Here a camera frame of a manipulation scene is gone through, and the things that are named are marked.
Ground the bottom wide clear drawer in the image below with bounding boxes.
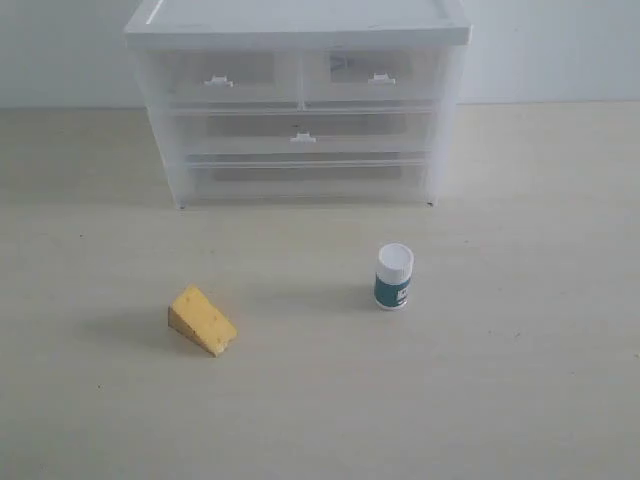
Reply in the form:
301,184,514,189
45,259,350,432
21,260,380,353
184,160,427,203

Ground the yellow cheese wedge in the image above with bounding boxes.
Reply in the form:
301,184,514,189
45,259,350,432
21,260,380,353
168,285,237,357

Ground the wide clear drawer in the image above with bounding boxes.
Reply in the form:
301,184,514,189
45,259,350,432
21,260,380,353
173,112,432,154
184,160,427,203

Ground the white teal pill bottle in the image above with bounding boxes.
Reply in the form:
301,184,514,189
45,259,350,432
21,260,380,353
374,243,414,310

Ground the white plastic drawer cabinet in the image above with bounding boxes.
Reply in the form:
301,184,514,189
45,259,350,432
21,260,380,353
124,1,472,208

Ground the middle wide clear drawer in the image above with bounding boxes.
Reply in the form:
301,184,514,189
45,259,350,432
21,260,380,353
173,112,432,154

